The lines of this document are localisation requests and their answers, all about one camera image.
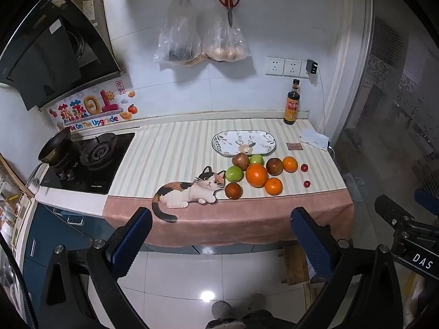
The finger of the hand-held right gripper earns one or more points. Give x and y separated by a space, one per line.
427 198
394 212

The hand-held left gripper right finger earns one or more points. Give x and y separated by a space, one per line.
310 243

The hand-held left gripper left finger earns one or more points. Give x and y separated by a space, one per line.
132 243

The small orange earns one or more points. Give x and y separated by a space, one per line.
273 186
289 164

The large orange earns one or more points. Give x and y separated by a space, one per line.
256 175

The small dark red apple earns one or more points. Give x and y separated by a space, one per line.
233 190

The green apple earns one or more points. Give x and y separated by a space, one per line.
257 159
234 173

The red yellow apple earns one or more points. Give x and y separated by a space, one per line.
240 161

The oval floral ceramic plate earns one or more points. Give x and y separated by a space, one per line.
233 140

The wooden stool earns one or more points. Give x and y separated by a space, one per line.
295 267

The black gas stove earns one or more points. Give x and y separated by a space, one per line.
103 171

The blue kitchen cabinet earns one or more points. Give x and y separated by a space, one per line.
44 226

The person's dark trousers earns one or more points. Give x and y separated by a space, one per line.
253 320

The brown printed cloth label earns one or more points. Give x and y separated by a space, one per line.
295 146

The striped tablecloth with cat print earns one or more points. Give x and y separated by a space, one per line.
171 150

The white paper sheet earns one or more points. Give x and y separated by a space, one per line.
313 137

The grey fuzzy slipper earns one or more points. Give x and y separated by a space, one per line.
223 310

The frosted glass sliding door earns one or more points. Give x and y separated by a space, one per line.
394 92

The dark frying pan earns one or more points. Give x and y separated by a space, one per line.
55 147

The cluttered side shelf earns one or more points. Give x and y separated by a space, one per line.
12 192

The dark soy sauce bottle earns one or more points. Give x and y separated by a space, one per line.
291 109

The black plug adapter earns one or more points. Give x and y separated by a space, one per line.
312 67

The black range hood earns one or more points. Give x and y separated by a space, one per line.
51 58

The plastic bag with dark contents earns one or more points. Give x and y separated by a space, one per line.
178 41

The plastic bag with round produce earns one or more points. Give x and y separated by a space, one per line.
224 44

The colourful wall sticker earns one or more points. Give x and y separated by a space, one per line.
96 106

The white wall socket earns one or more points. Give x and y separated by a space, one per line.
292 67
275 65

